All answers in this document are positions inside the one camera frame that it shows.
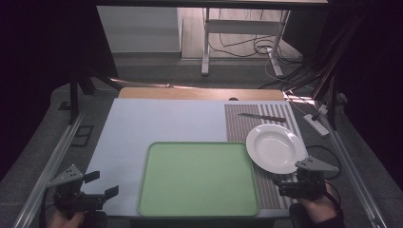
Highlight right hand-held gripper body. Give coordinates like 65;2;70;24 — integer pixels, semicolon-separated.
295;155;339;200

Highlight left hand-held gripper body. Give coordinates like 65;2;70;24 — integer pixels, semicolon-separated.
47;164;106;219

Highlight person's right hand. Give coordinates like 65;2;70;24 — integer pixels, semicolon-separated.
300;184;338;224

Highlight person's left hand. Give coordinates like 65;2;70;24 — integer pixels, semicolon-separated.
47;210;86;228

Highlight white round plate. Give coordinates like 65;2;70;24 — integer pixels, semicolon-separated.
245;123;308;176

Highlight white power strip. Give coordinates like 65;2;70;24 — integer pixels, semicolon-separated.
302;113;331;138

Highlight striped woven placemat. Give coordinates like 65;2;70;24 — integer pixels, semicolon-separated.
223;103;300;210

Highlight black metal stand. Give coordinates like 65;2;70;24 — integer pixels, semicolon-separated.
57;70;124;125

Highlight green plastic tray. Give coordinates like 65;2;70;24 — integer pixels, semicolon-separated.
137;141;260;219

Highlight light blue table mat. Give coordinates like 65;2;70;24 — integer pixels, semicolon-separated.
80;97;309;220

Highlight dark tripod stand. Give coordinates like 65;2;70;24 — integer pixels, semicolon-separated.
283;12;369;131

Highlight wooden table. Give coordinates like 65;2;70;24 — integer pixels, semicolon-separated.
117;86;286;102

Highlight aluminium rail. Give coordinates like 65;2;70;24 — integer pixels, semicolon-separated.
11;105;88;228
319;110;389;228

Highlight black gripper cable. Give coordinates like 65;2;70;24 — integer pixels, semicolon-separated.
305;144;342;203

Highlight black rectangular floor frame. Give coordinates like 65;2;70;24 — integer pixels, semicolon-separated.
70;124;95;148

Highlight knife with brown handle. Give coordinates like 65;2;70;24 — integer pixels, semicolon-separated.
237;112;287;124

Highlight black floor cables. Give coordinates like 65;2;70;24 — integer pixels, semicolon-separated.
207;9;305;66

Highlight white desk frame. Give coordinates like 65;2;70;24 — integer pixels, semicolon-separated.
201;7;291;78

